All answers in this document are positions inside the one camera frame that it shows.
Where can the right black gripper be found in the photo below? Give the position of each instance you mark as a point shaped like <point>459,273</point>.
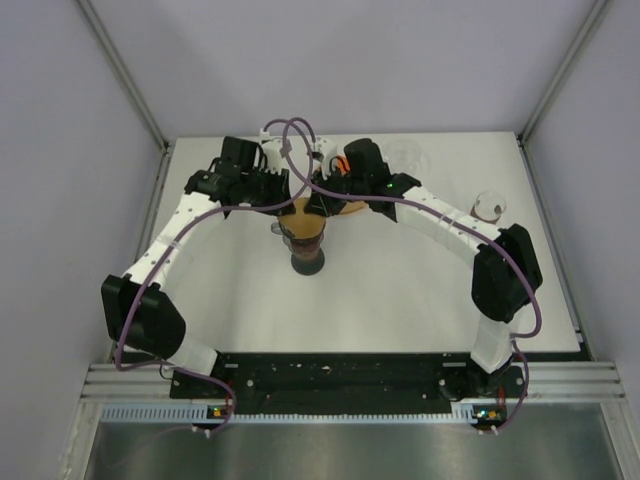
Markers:
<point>321,203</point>

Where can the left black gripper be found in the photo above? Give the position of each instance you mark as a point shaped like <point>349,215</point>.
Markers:
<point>280,183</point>

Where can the brown paper coffee filter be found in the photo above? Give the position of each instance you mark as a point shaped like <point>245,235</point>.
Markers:
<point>300,223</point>

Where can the clear glass cup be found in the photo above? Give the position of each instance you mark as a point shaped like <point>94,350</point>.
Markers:
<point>406,156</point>

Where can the clear plastic coffee dripper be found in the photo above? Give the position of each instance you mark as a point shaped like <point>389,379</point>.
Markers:
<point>285,232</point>

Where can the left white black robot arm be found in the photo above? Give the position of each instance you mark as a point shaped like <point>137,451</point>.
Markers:
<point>139,308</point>

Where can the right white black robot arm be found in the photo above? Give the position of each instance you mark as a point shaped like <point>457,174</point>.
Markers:
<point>505,272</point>

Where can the brown paper filter stack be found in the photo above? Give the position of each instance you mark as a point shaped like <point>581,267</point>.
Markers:
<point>348,208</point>

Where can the glass carafe with red rim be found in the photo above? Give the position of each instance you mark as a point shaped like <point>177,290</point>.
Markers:
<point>307,258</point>

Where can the clear glass with brown band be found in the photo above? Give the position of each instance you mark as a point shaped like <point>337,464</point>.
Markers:
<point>489,206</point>

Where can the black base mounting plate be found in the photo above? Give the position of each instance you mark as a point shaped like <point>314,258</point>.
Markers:
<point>349,383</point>

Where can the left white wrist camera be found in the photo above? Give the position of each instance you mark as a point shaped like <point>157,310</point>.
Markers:
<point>272,147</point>

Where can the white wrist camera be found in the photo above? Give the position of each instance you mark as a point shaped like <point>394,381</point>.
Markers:
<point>272,147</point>
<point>324,151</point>

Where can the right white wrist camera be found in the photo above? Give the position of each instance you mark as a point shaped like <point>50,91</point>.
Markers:
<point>324,151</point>

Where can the aluminium frame rail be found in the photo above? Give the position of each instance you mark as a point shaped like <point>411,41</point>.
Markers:
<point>550,382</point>

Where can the grey slotted cable duct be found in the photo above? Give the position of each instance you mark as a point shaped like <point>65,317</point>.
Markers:
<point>154,413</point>

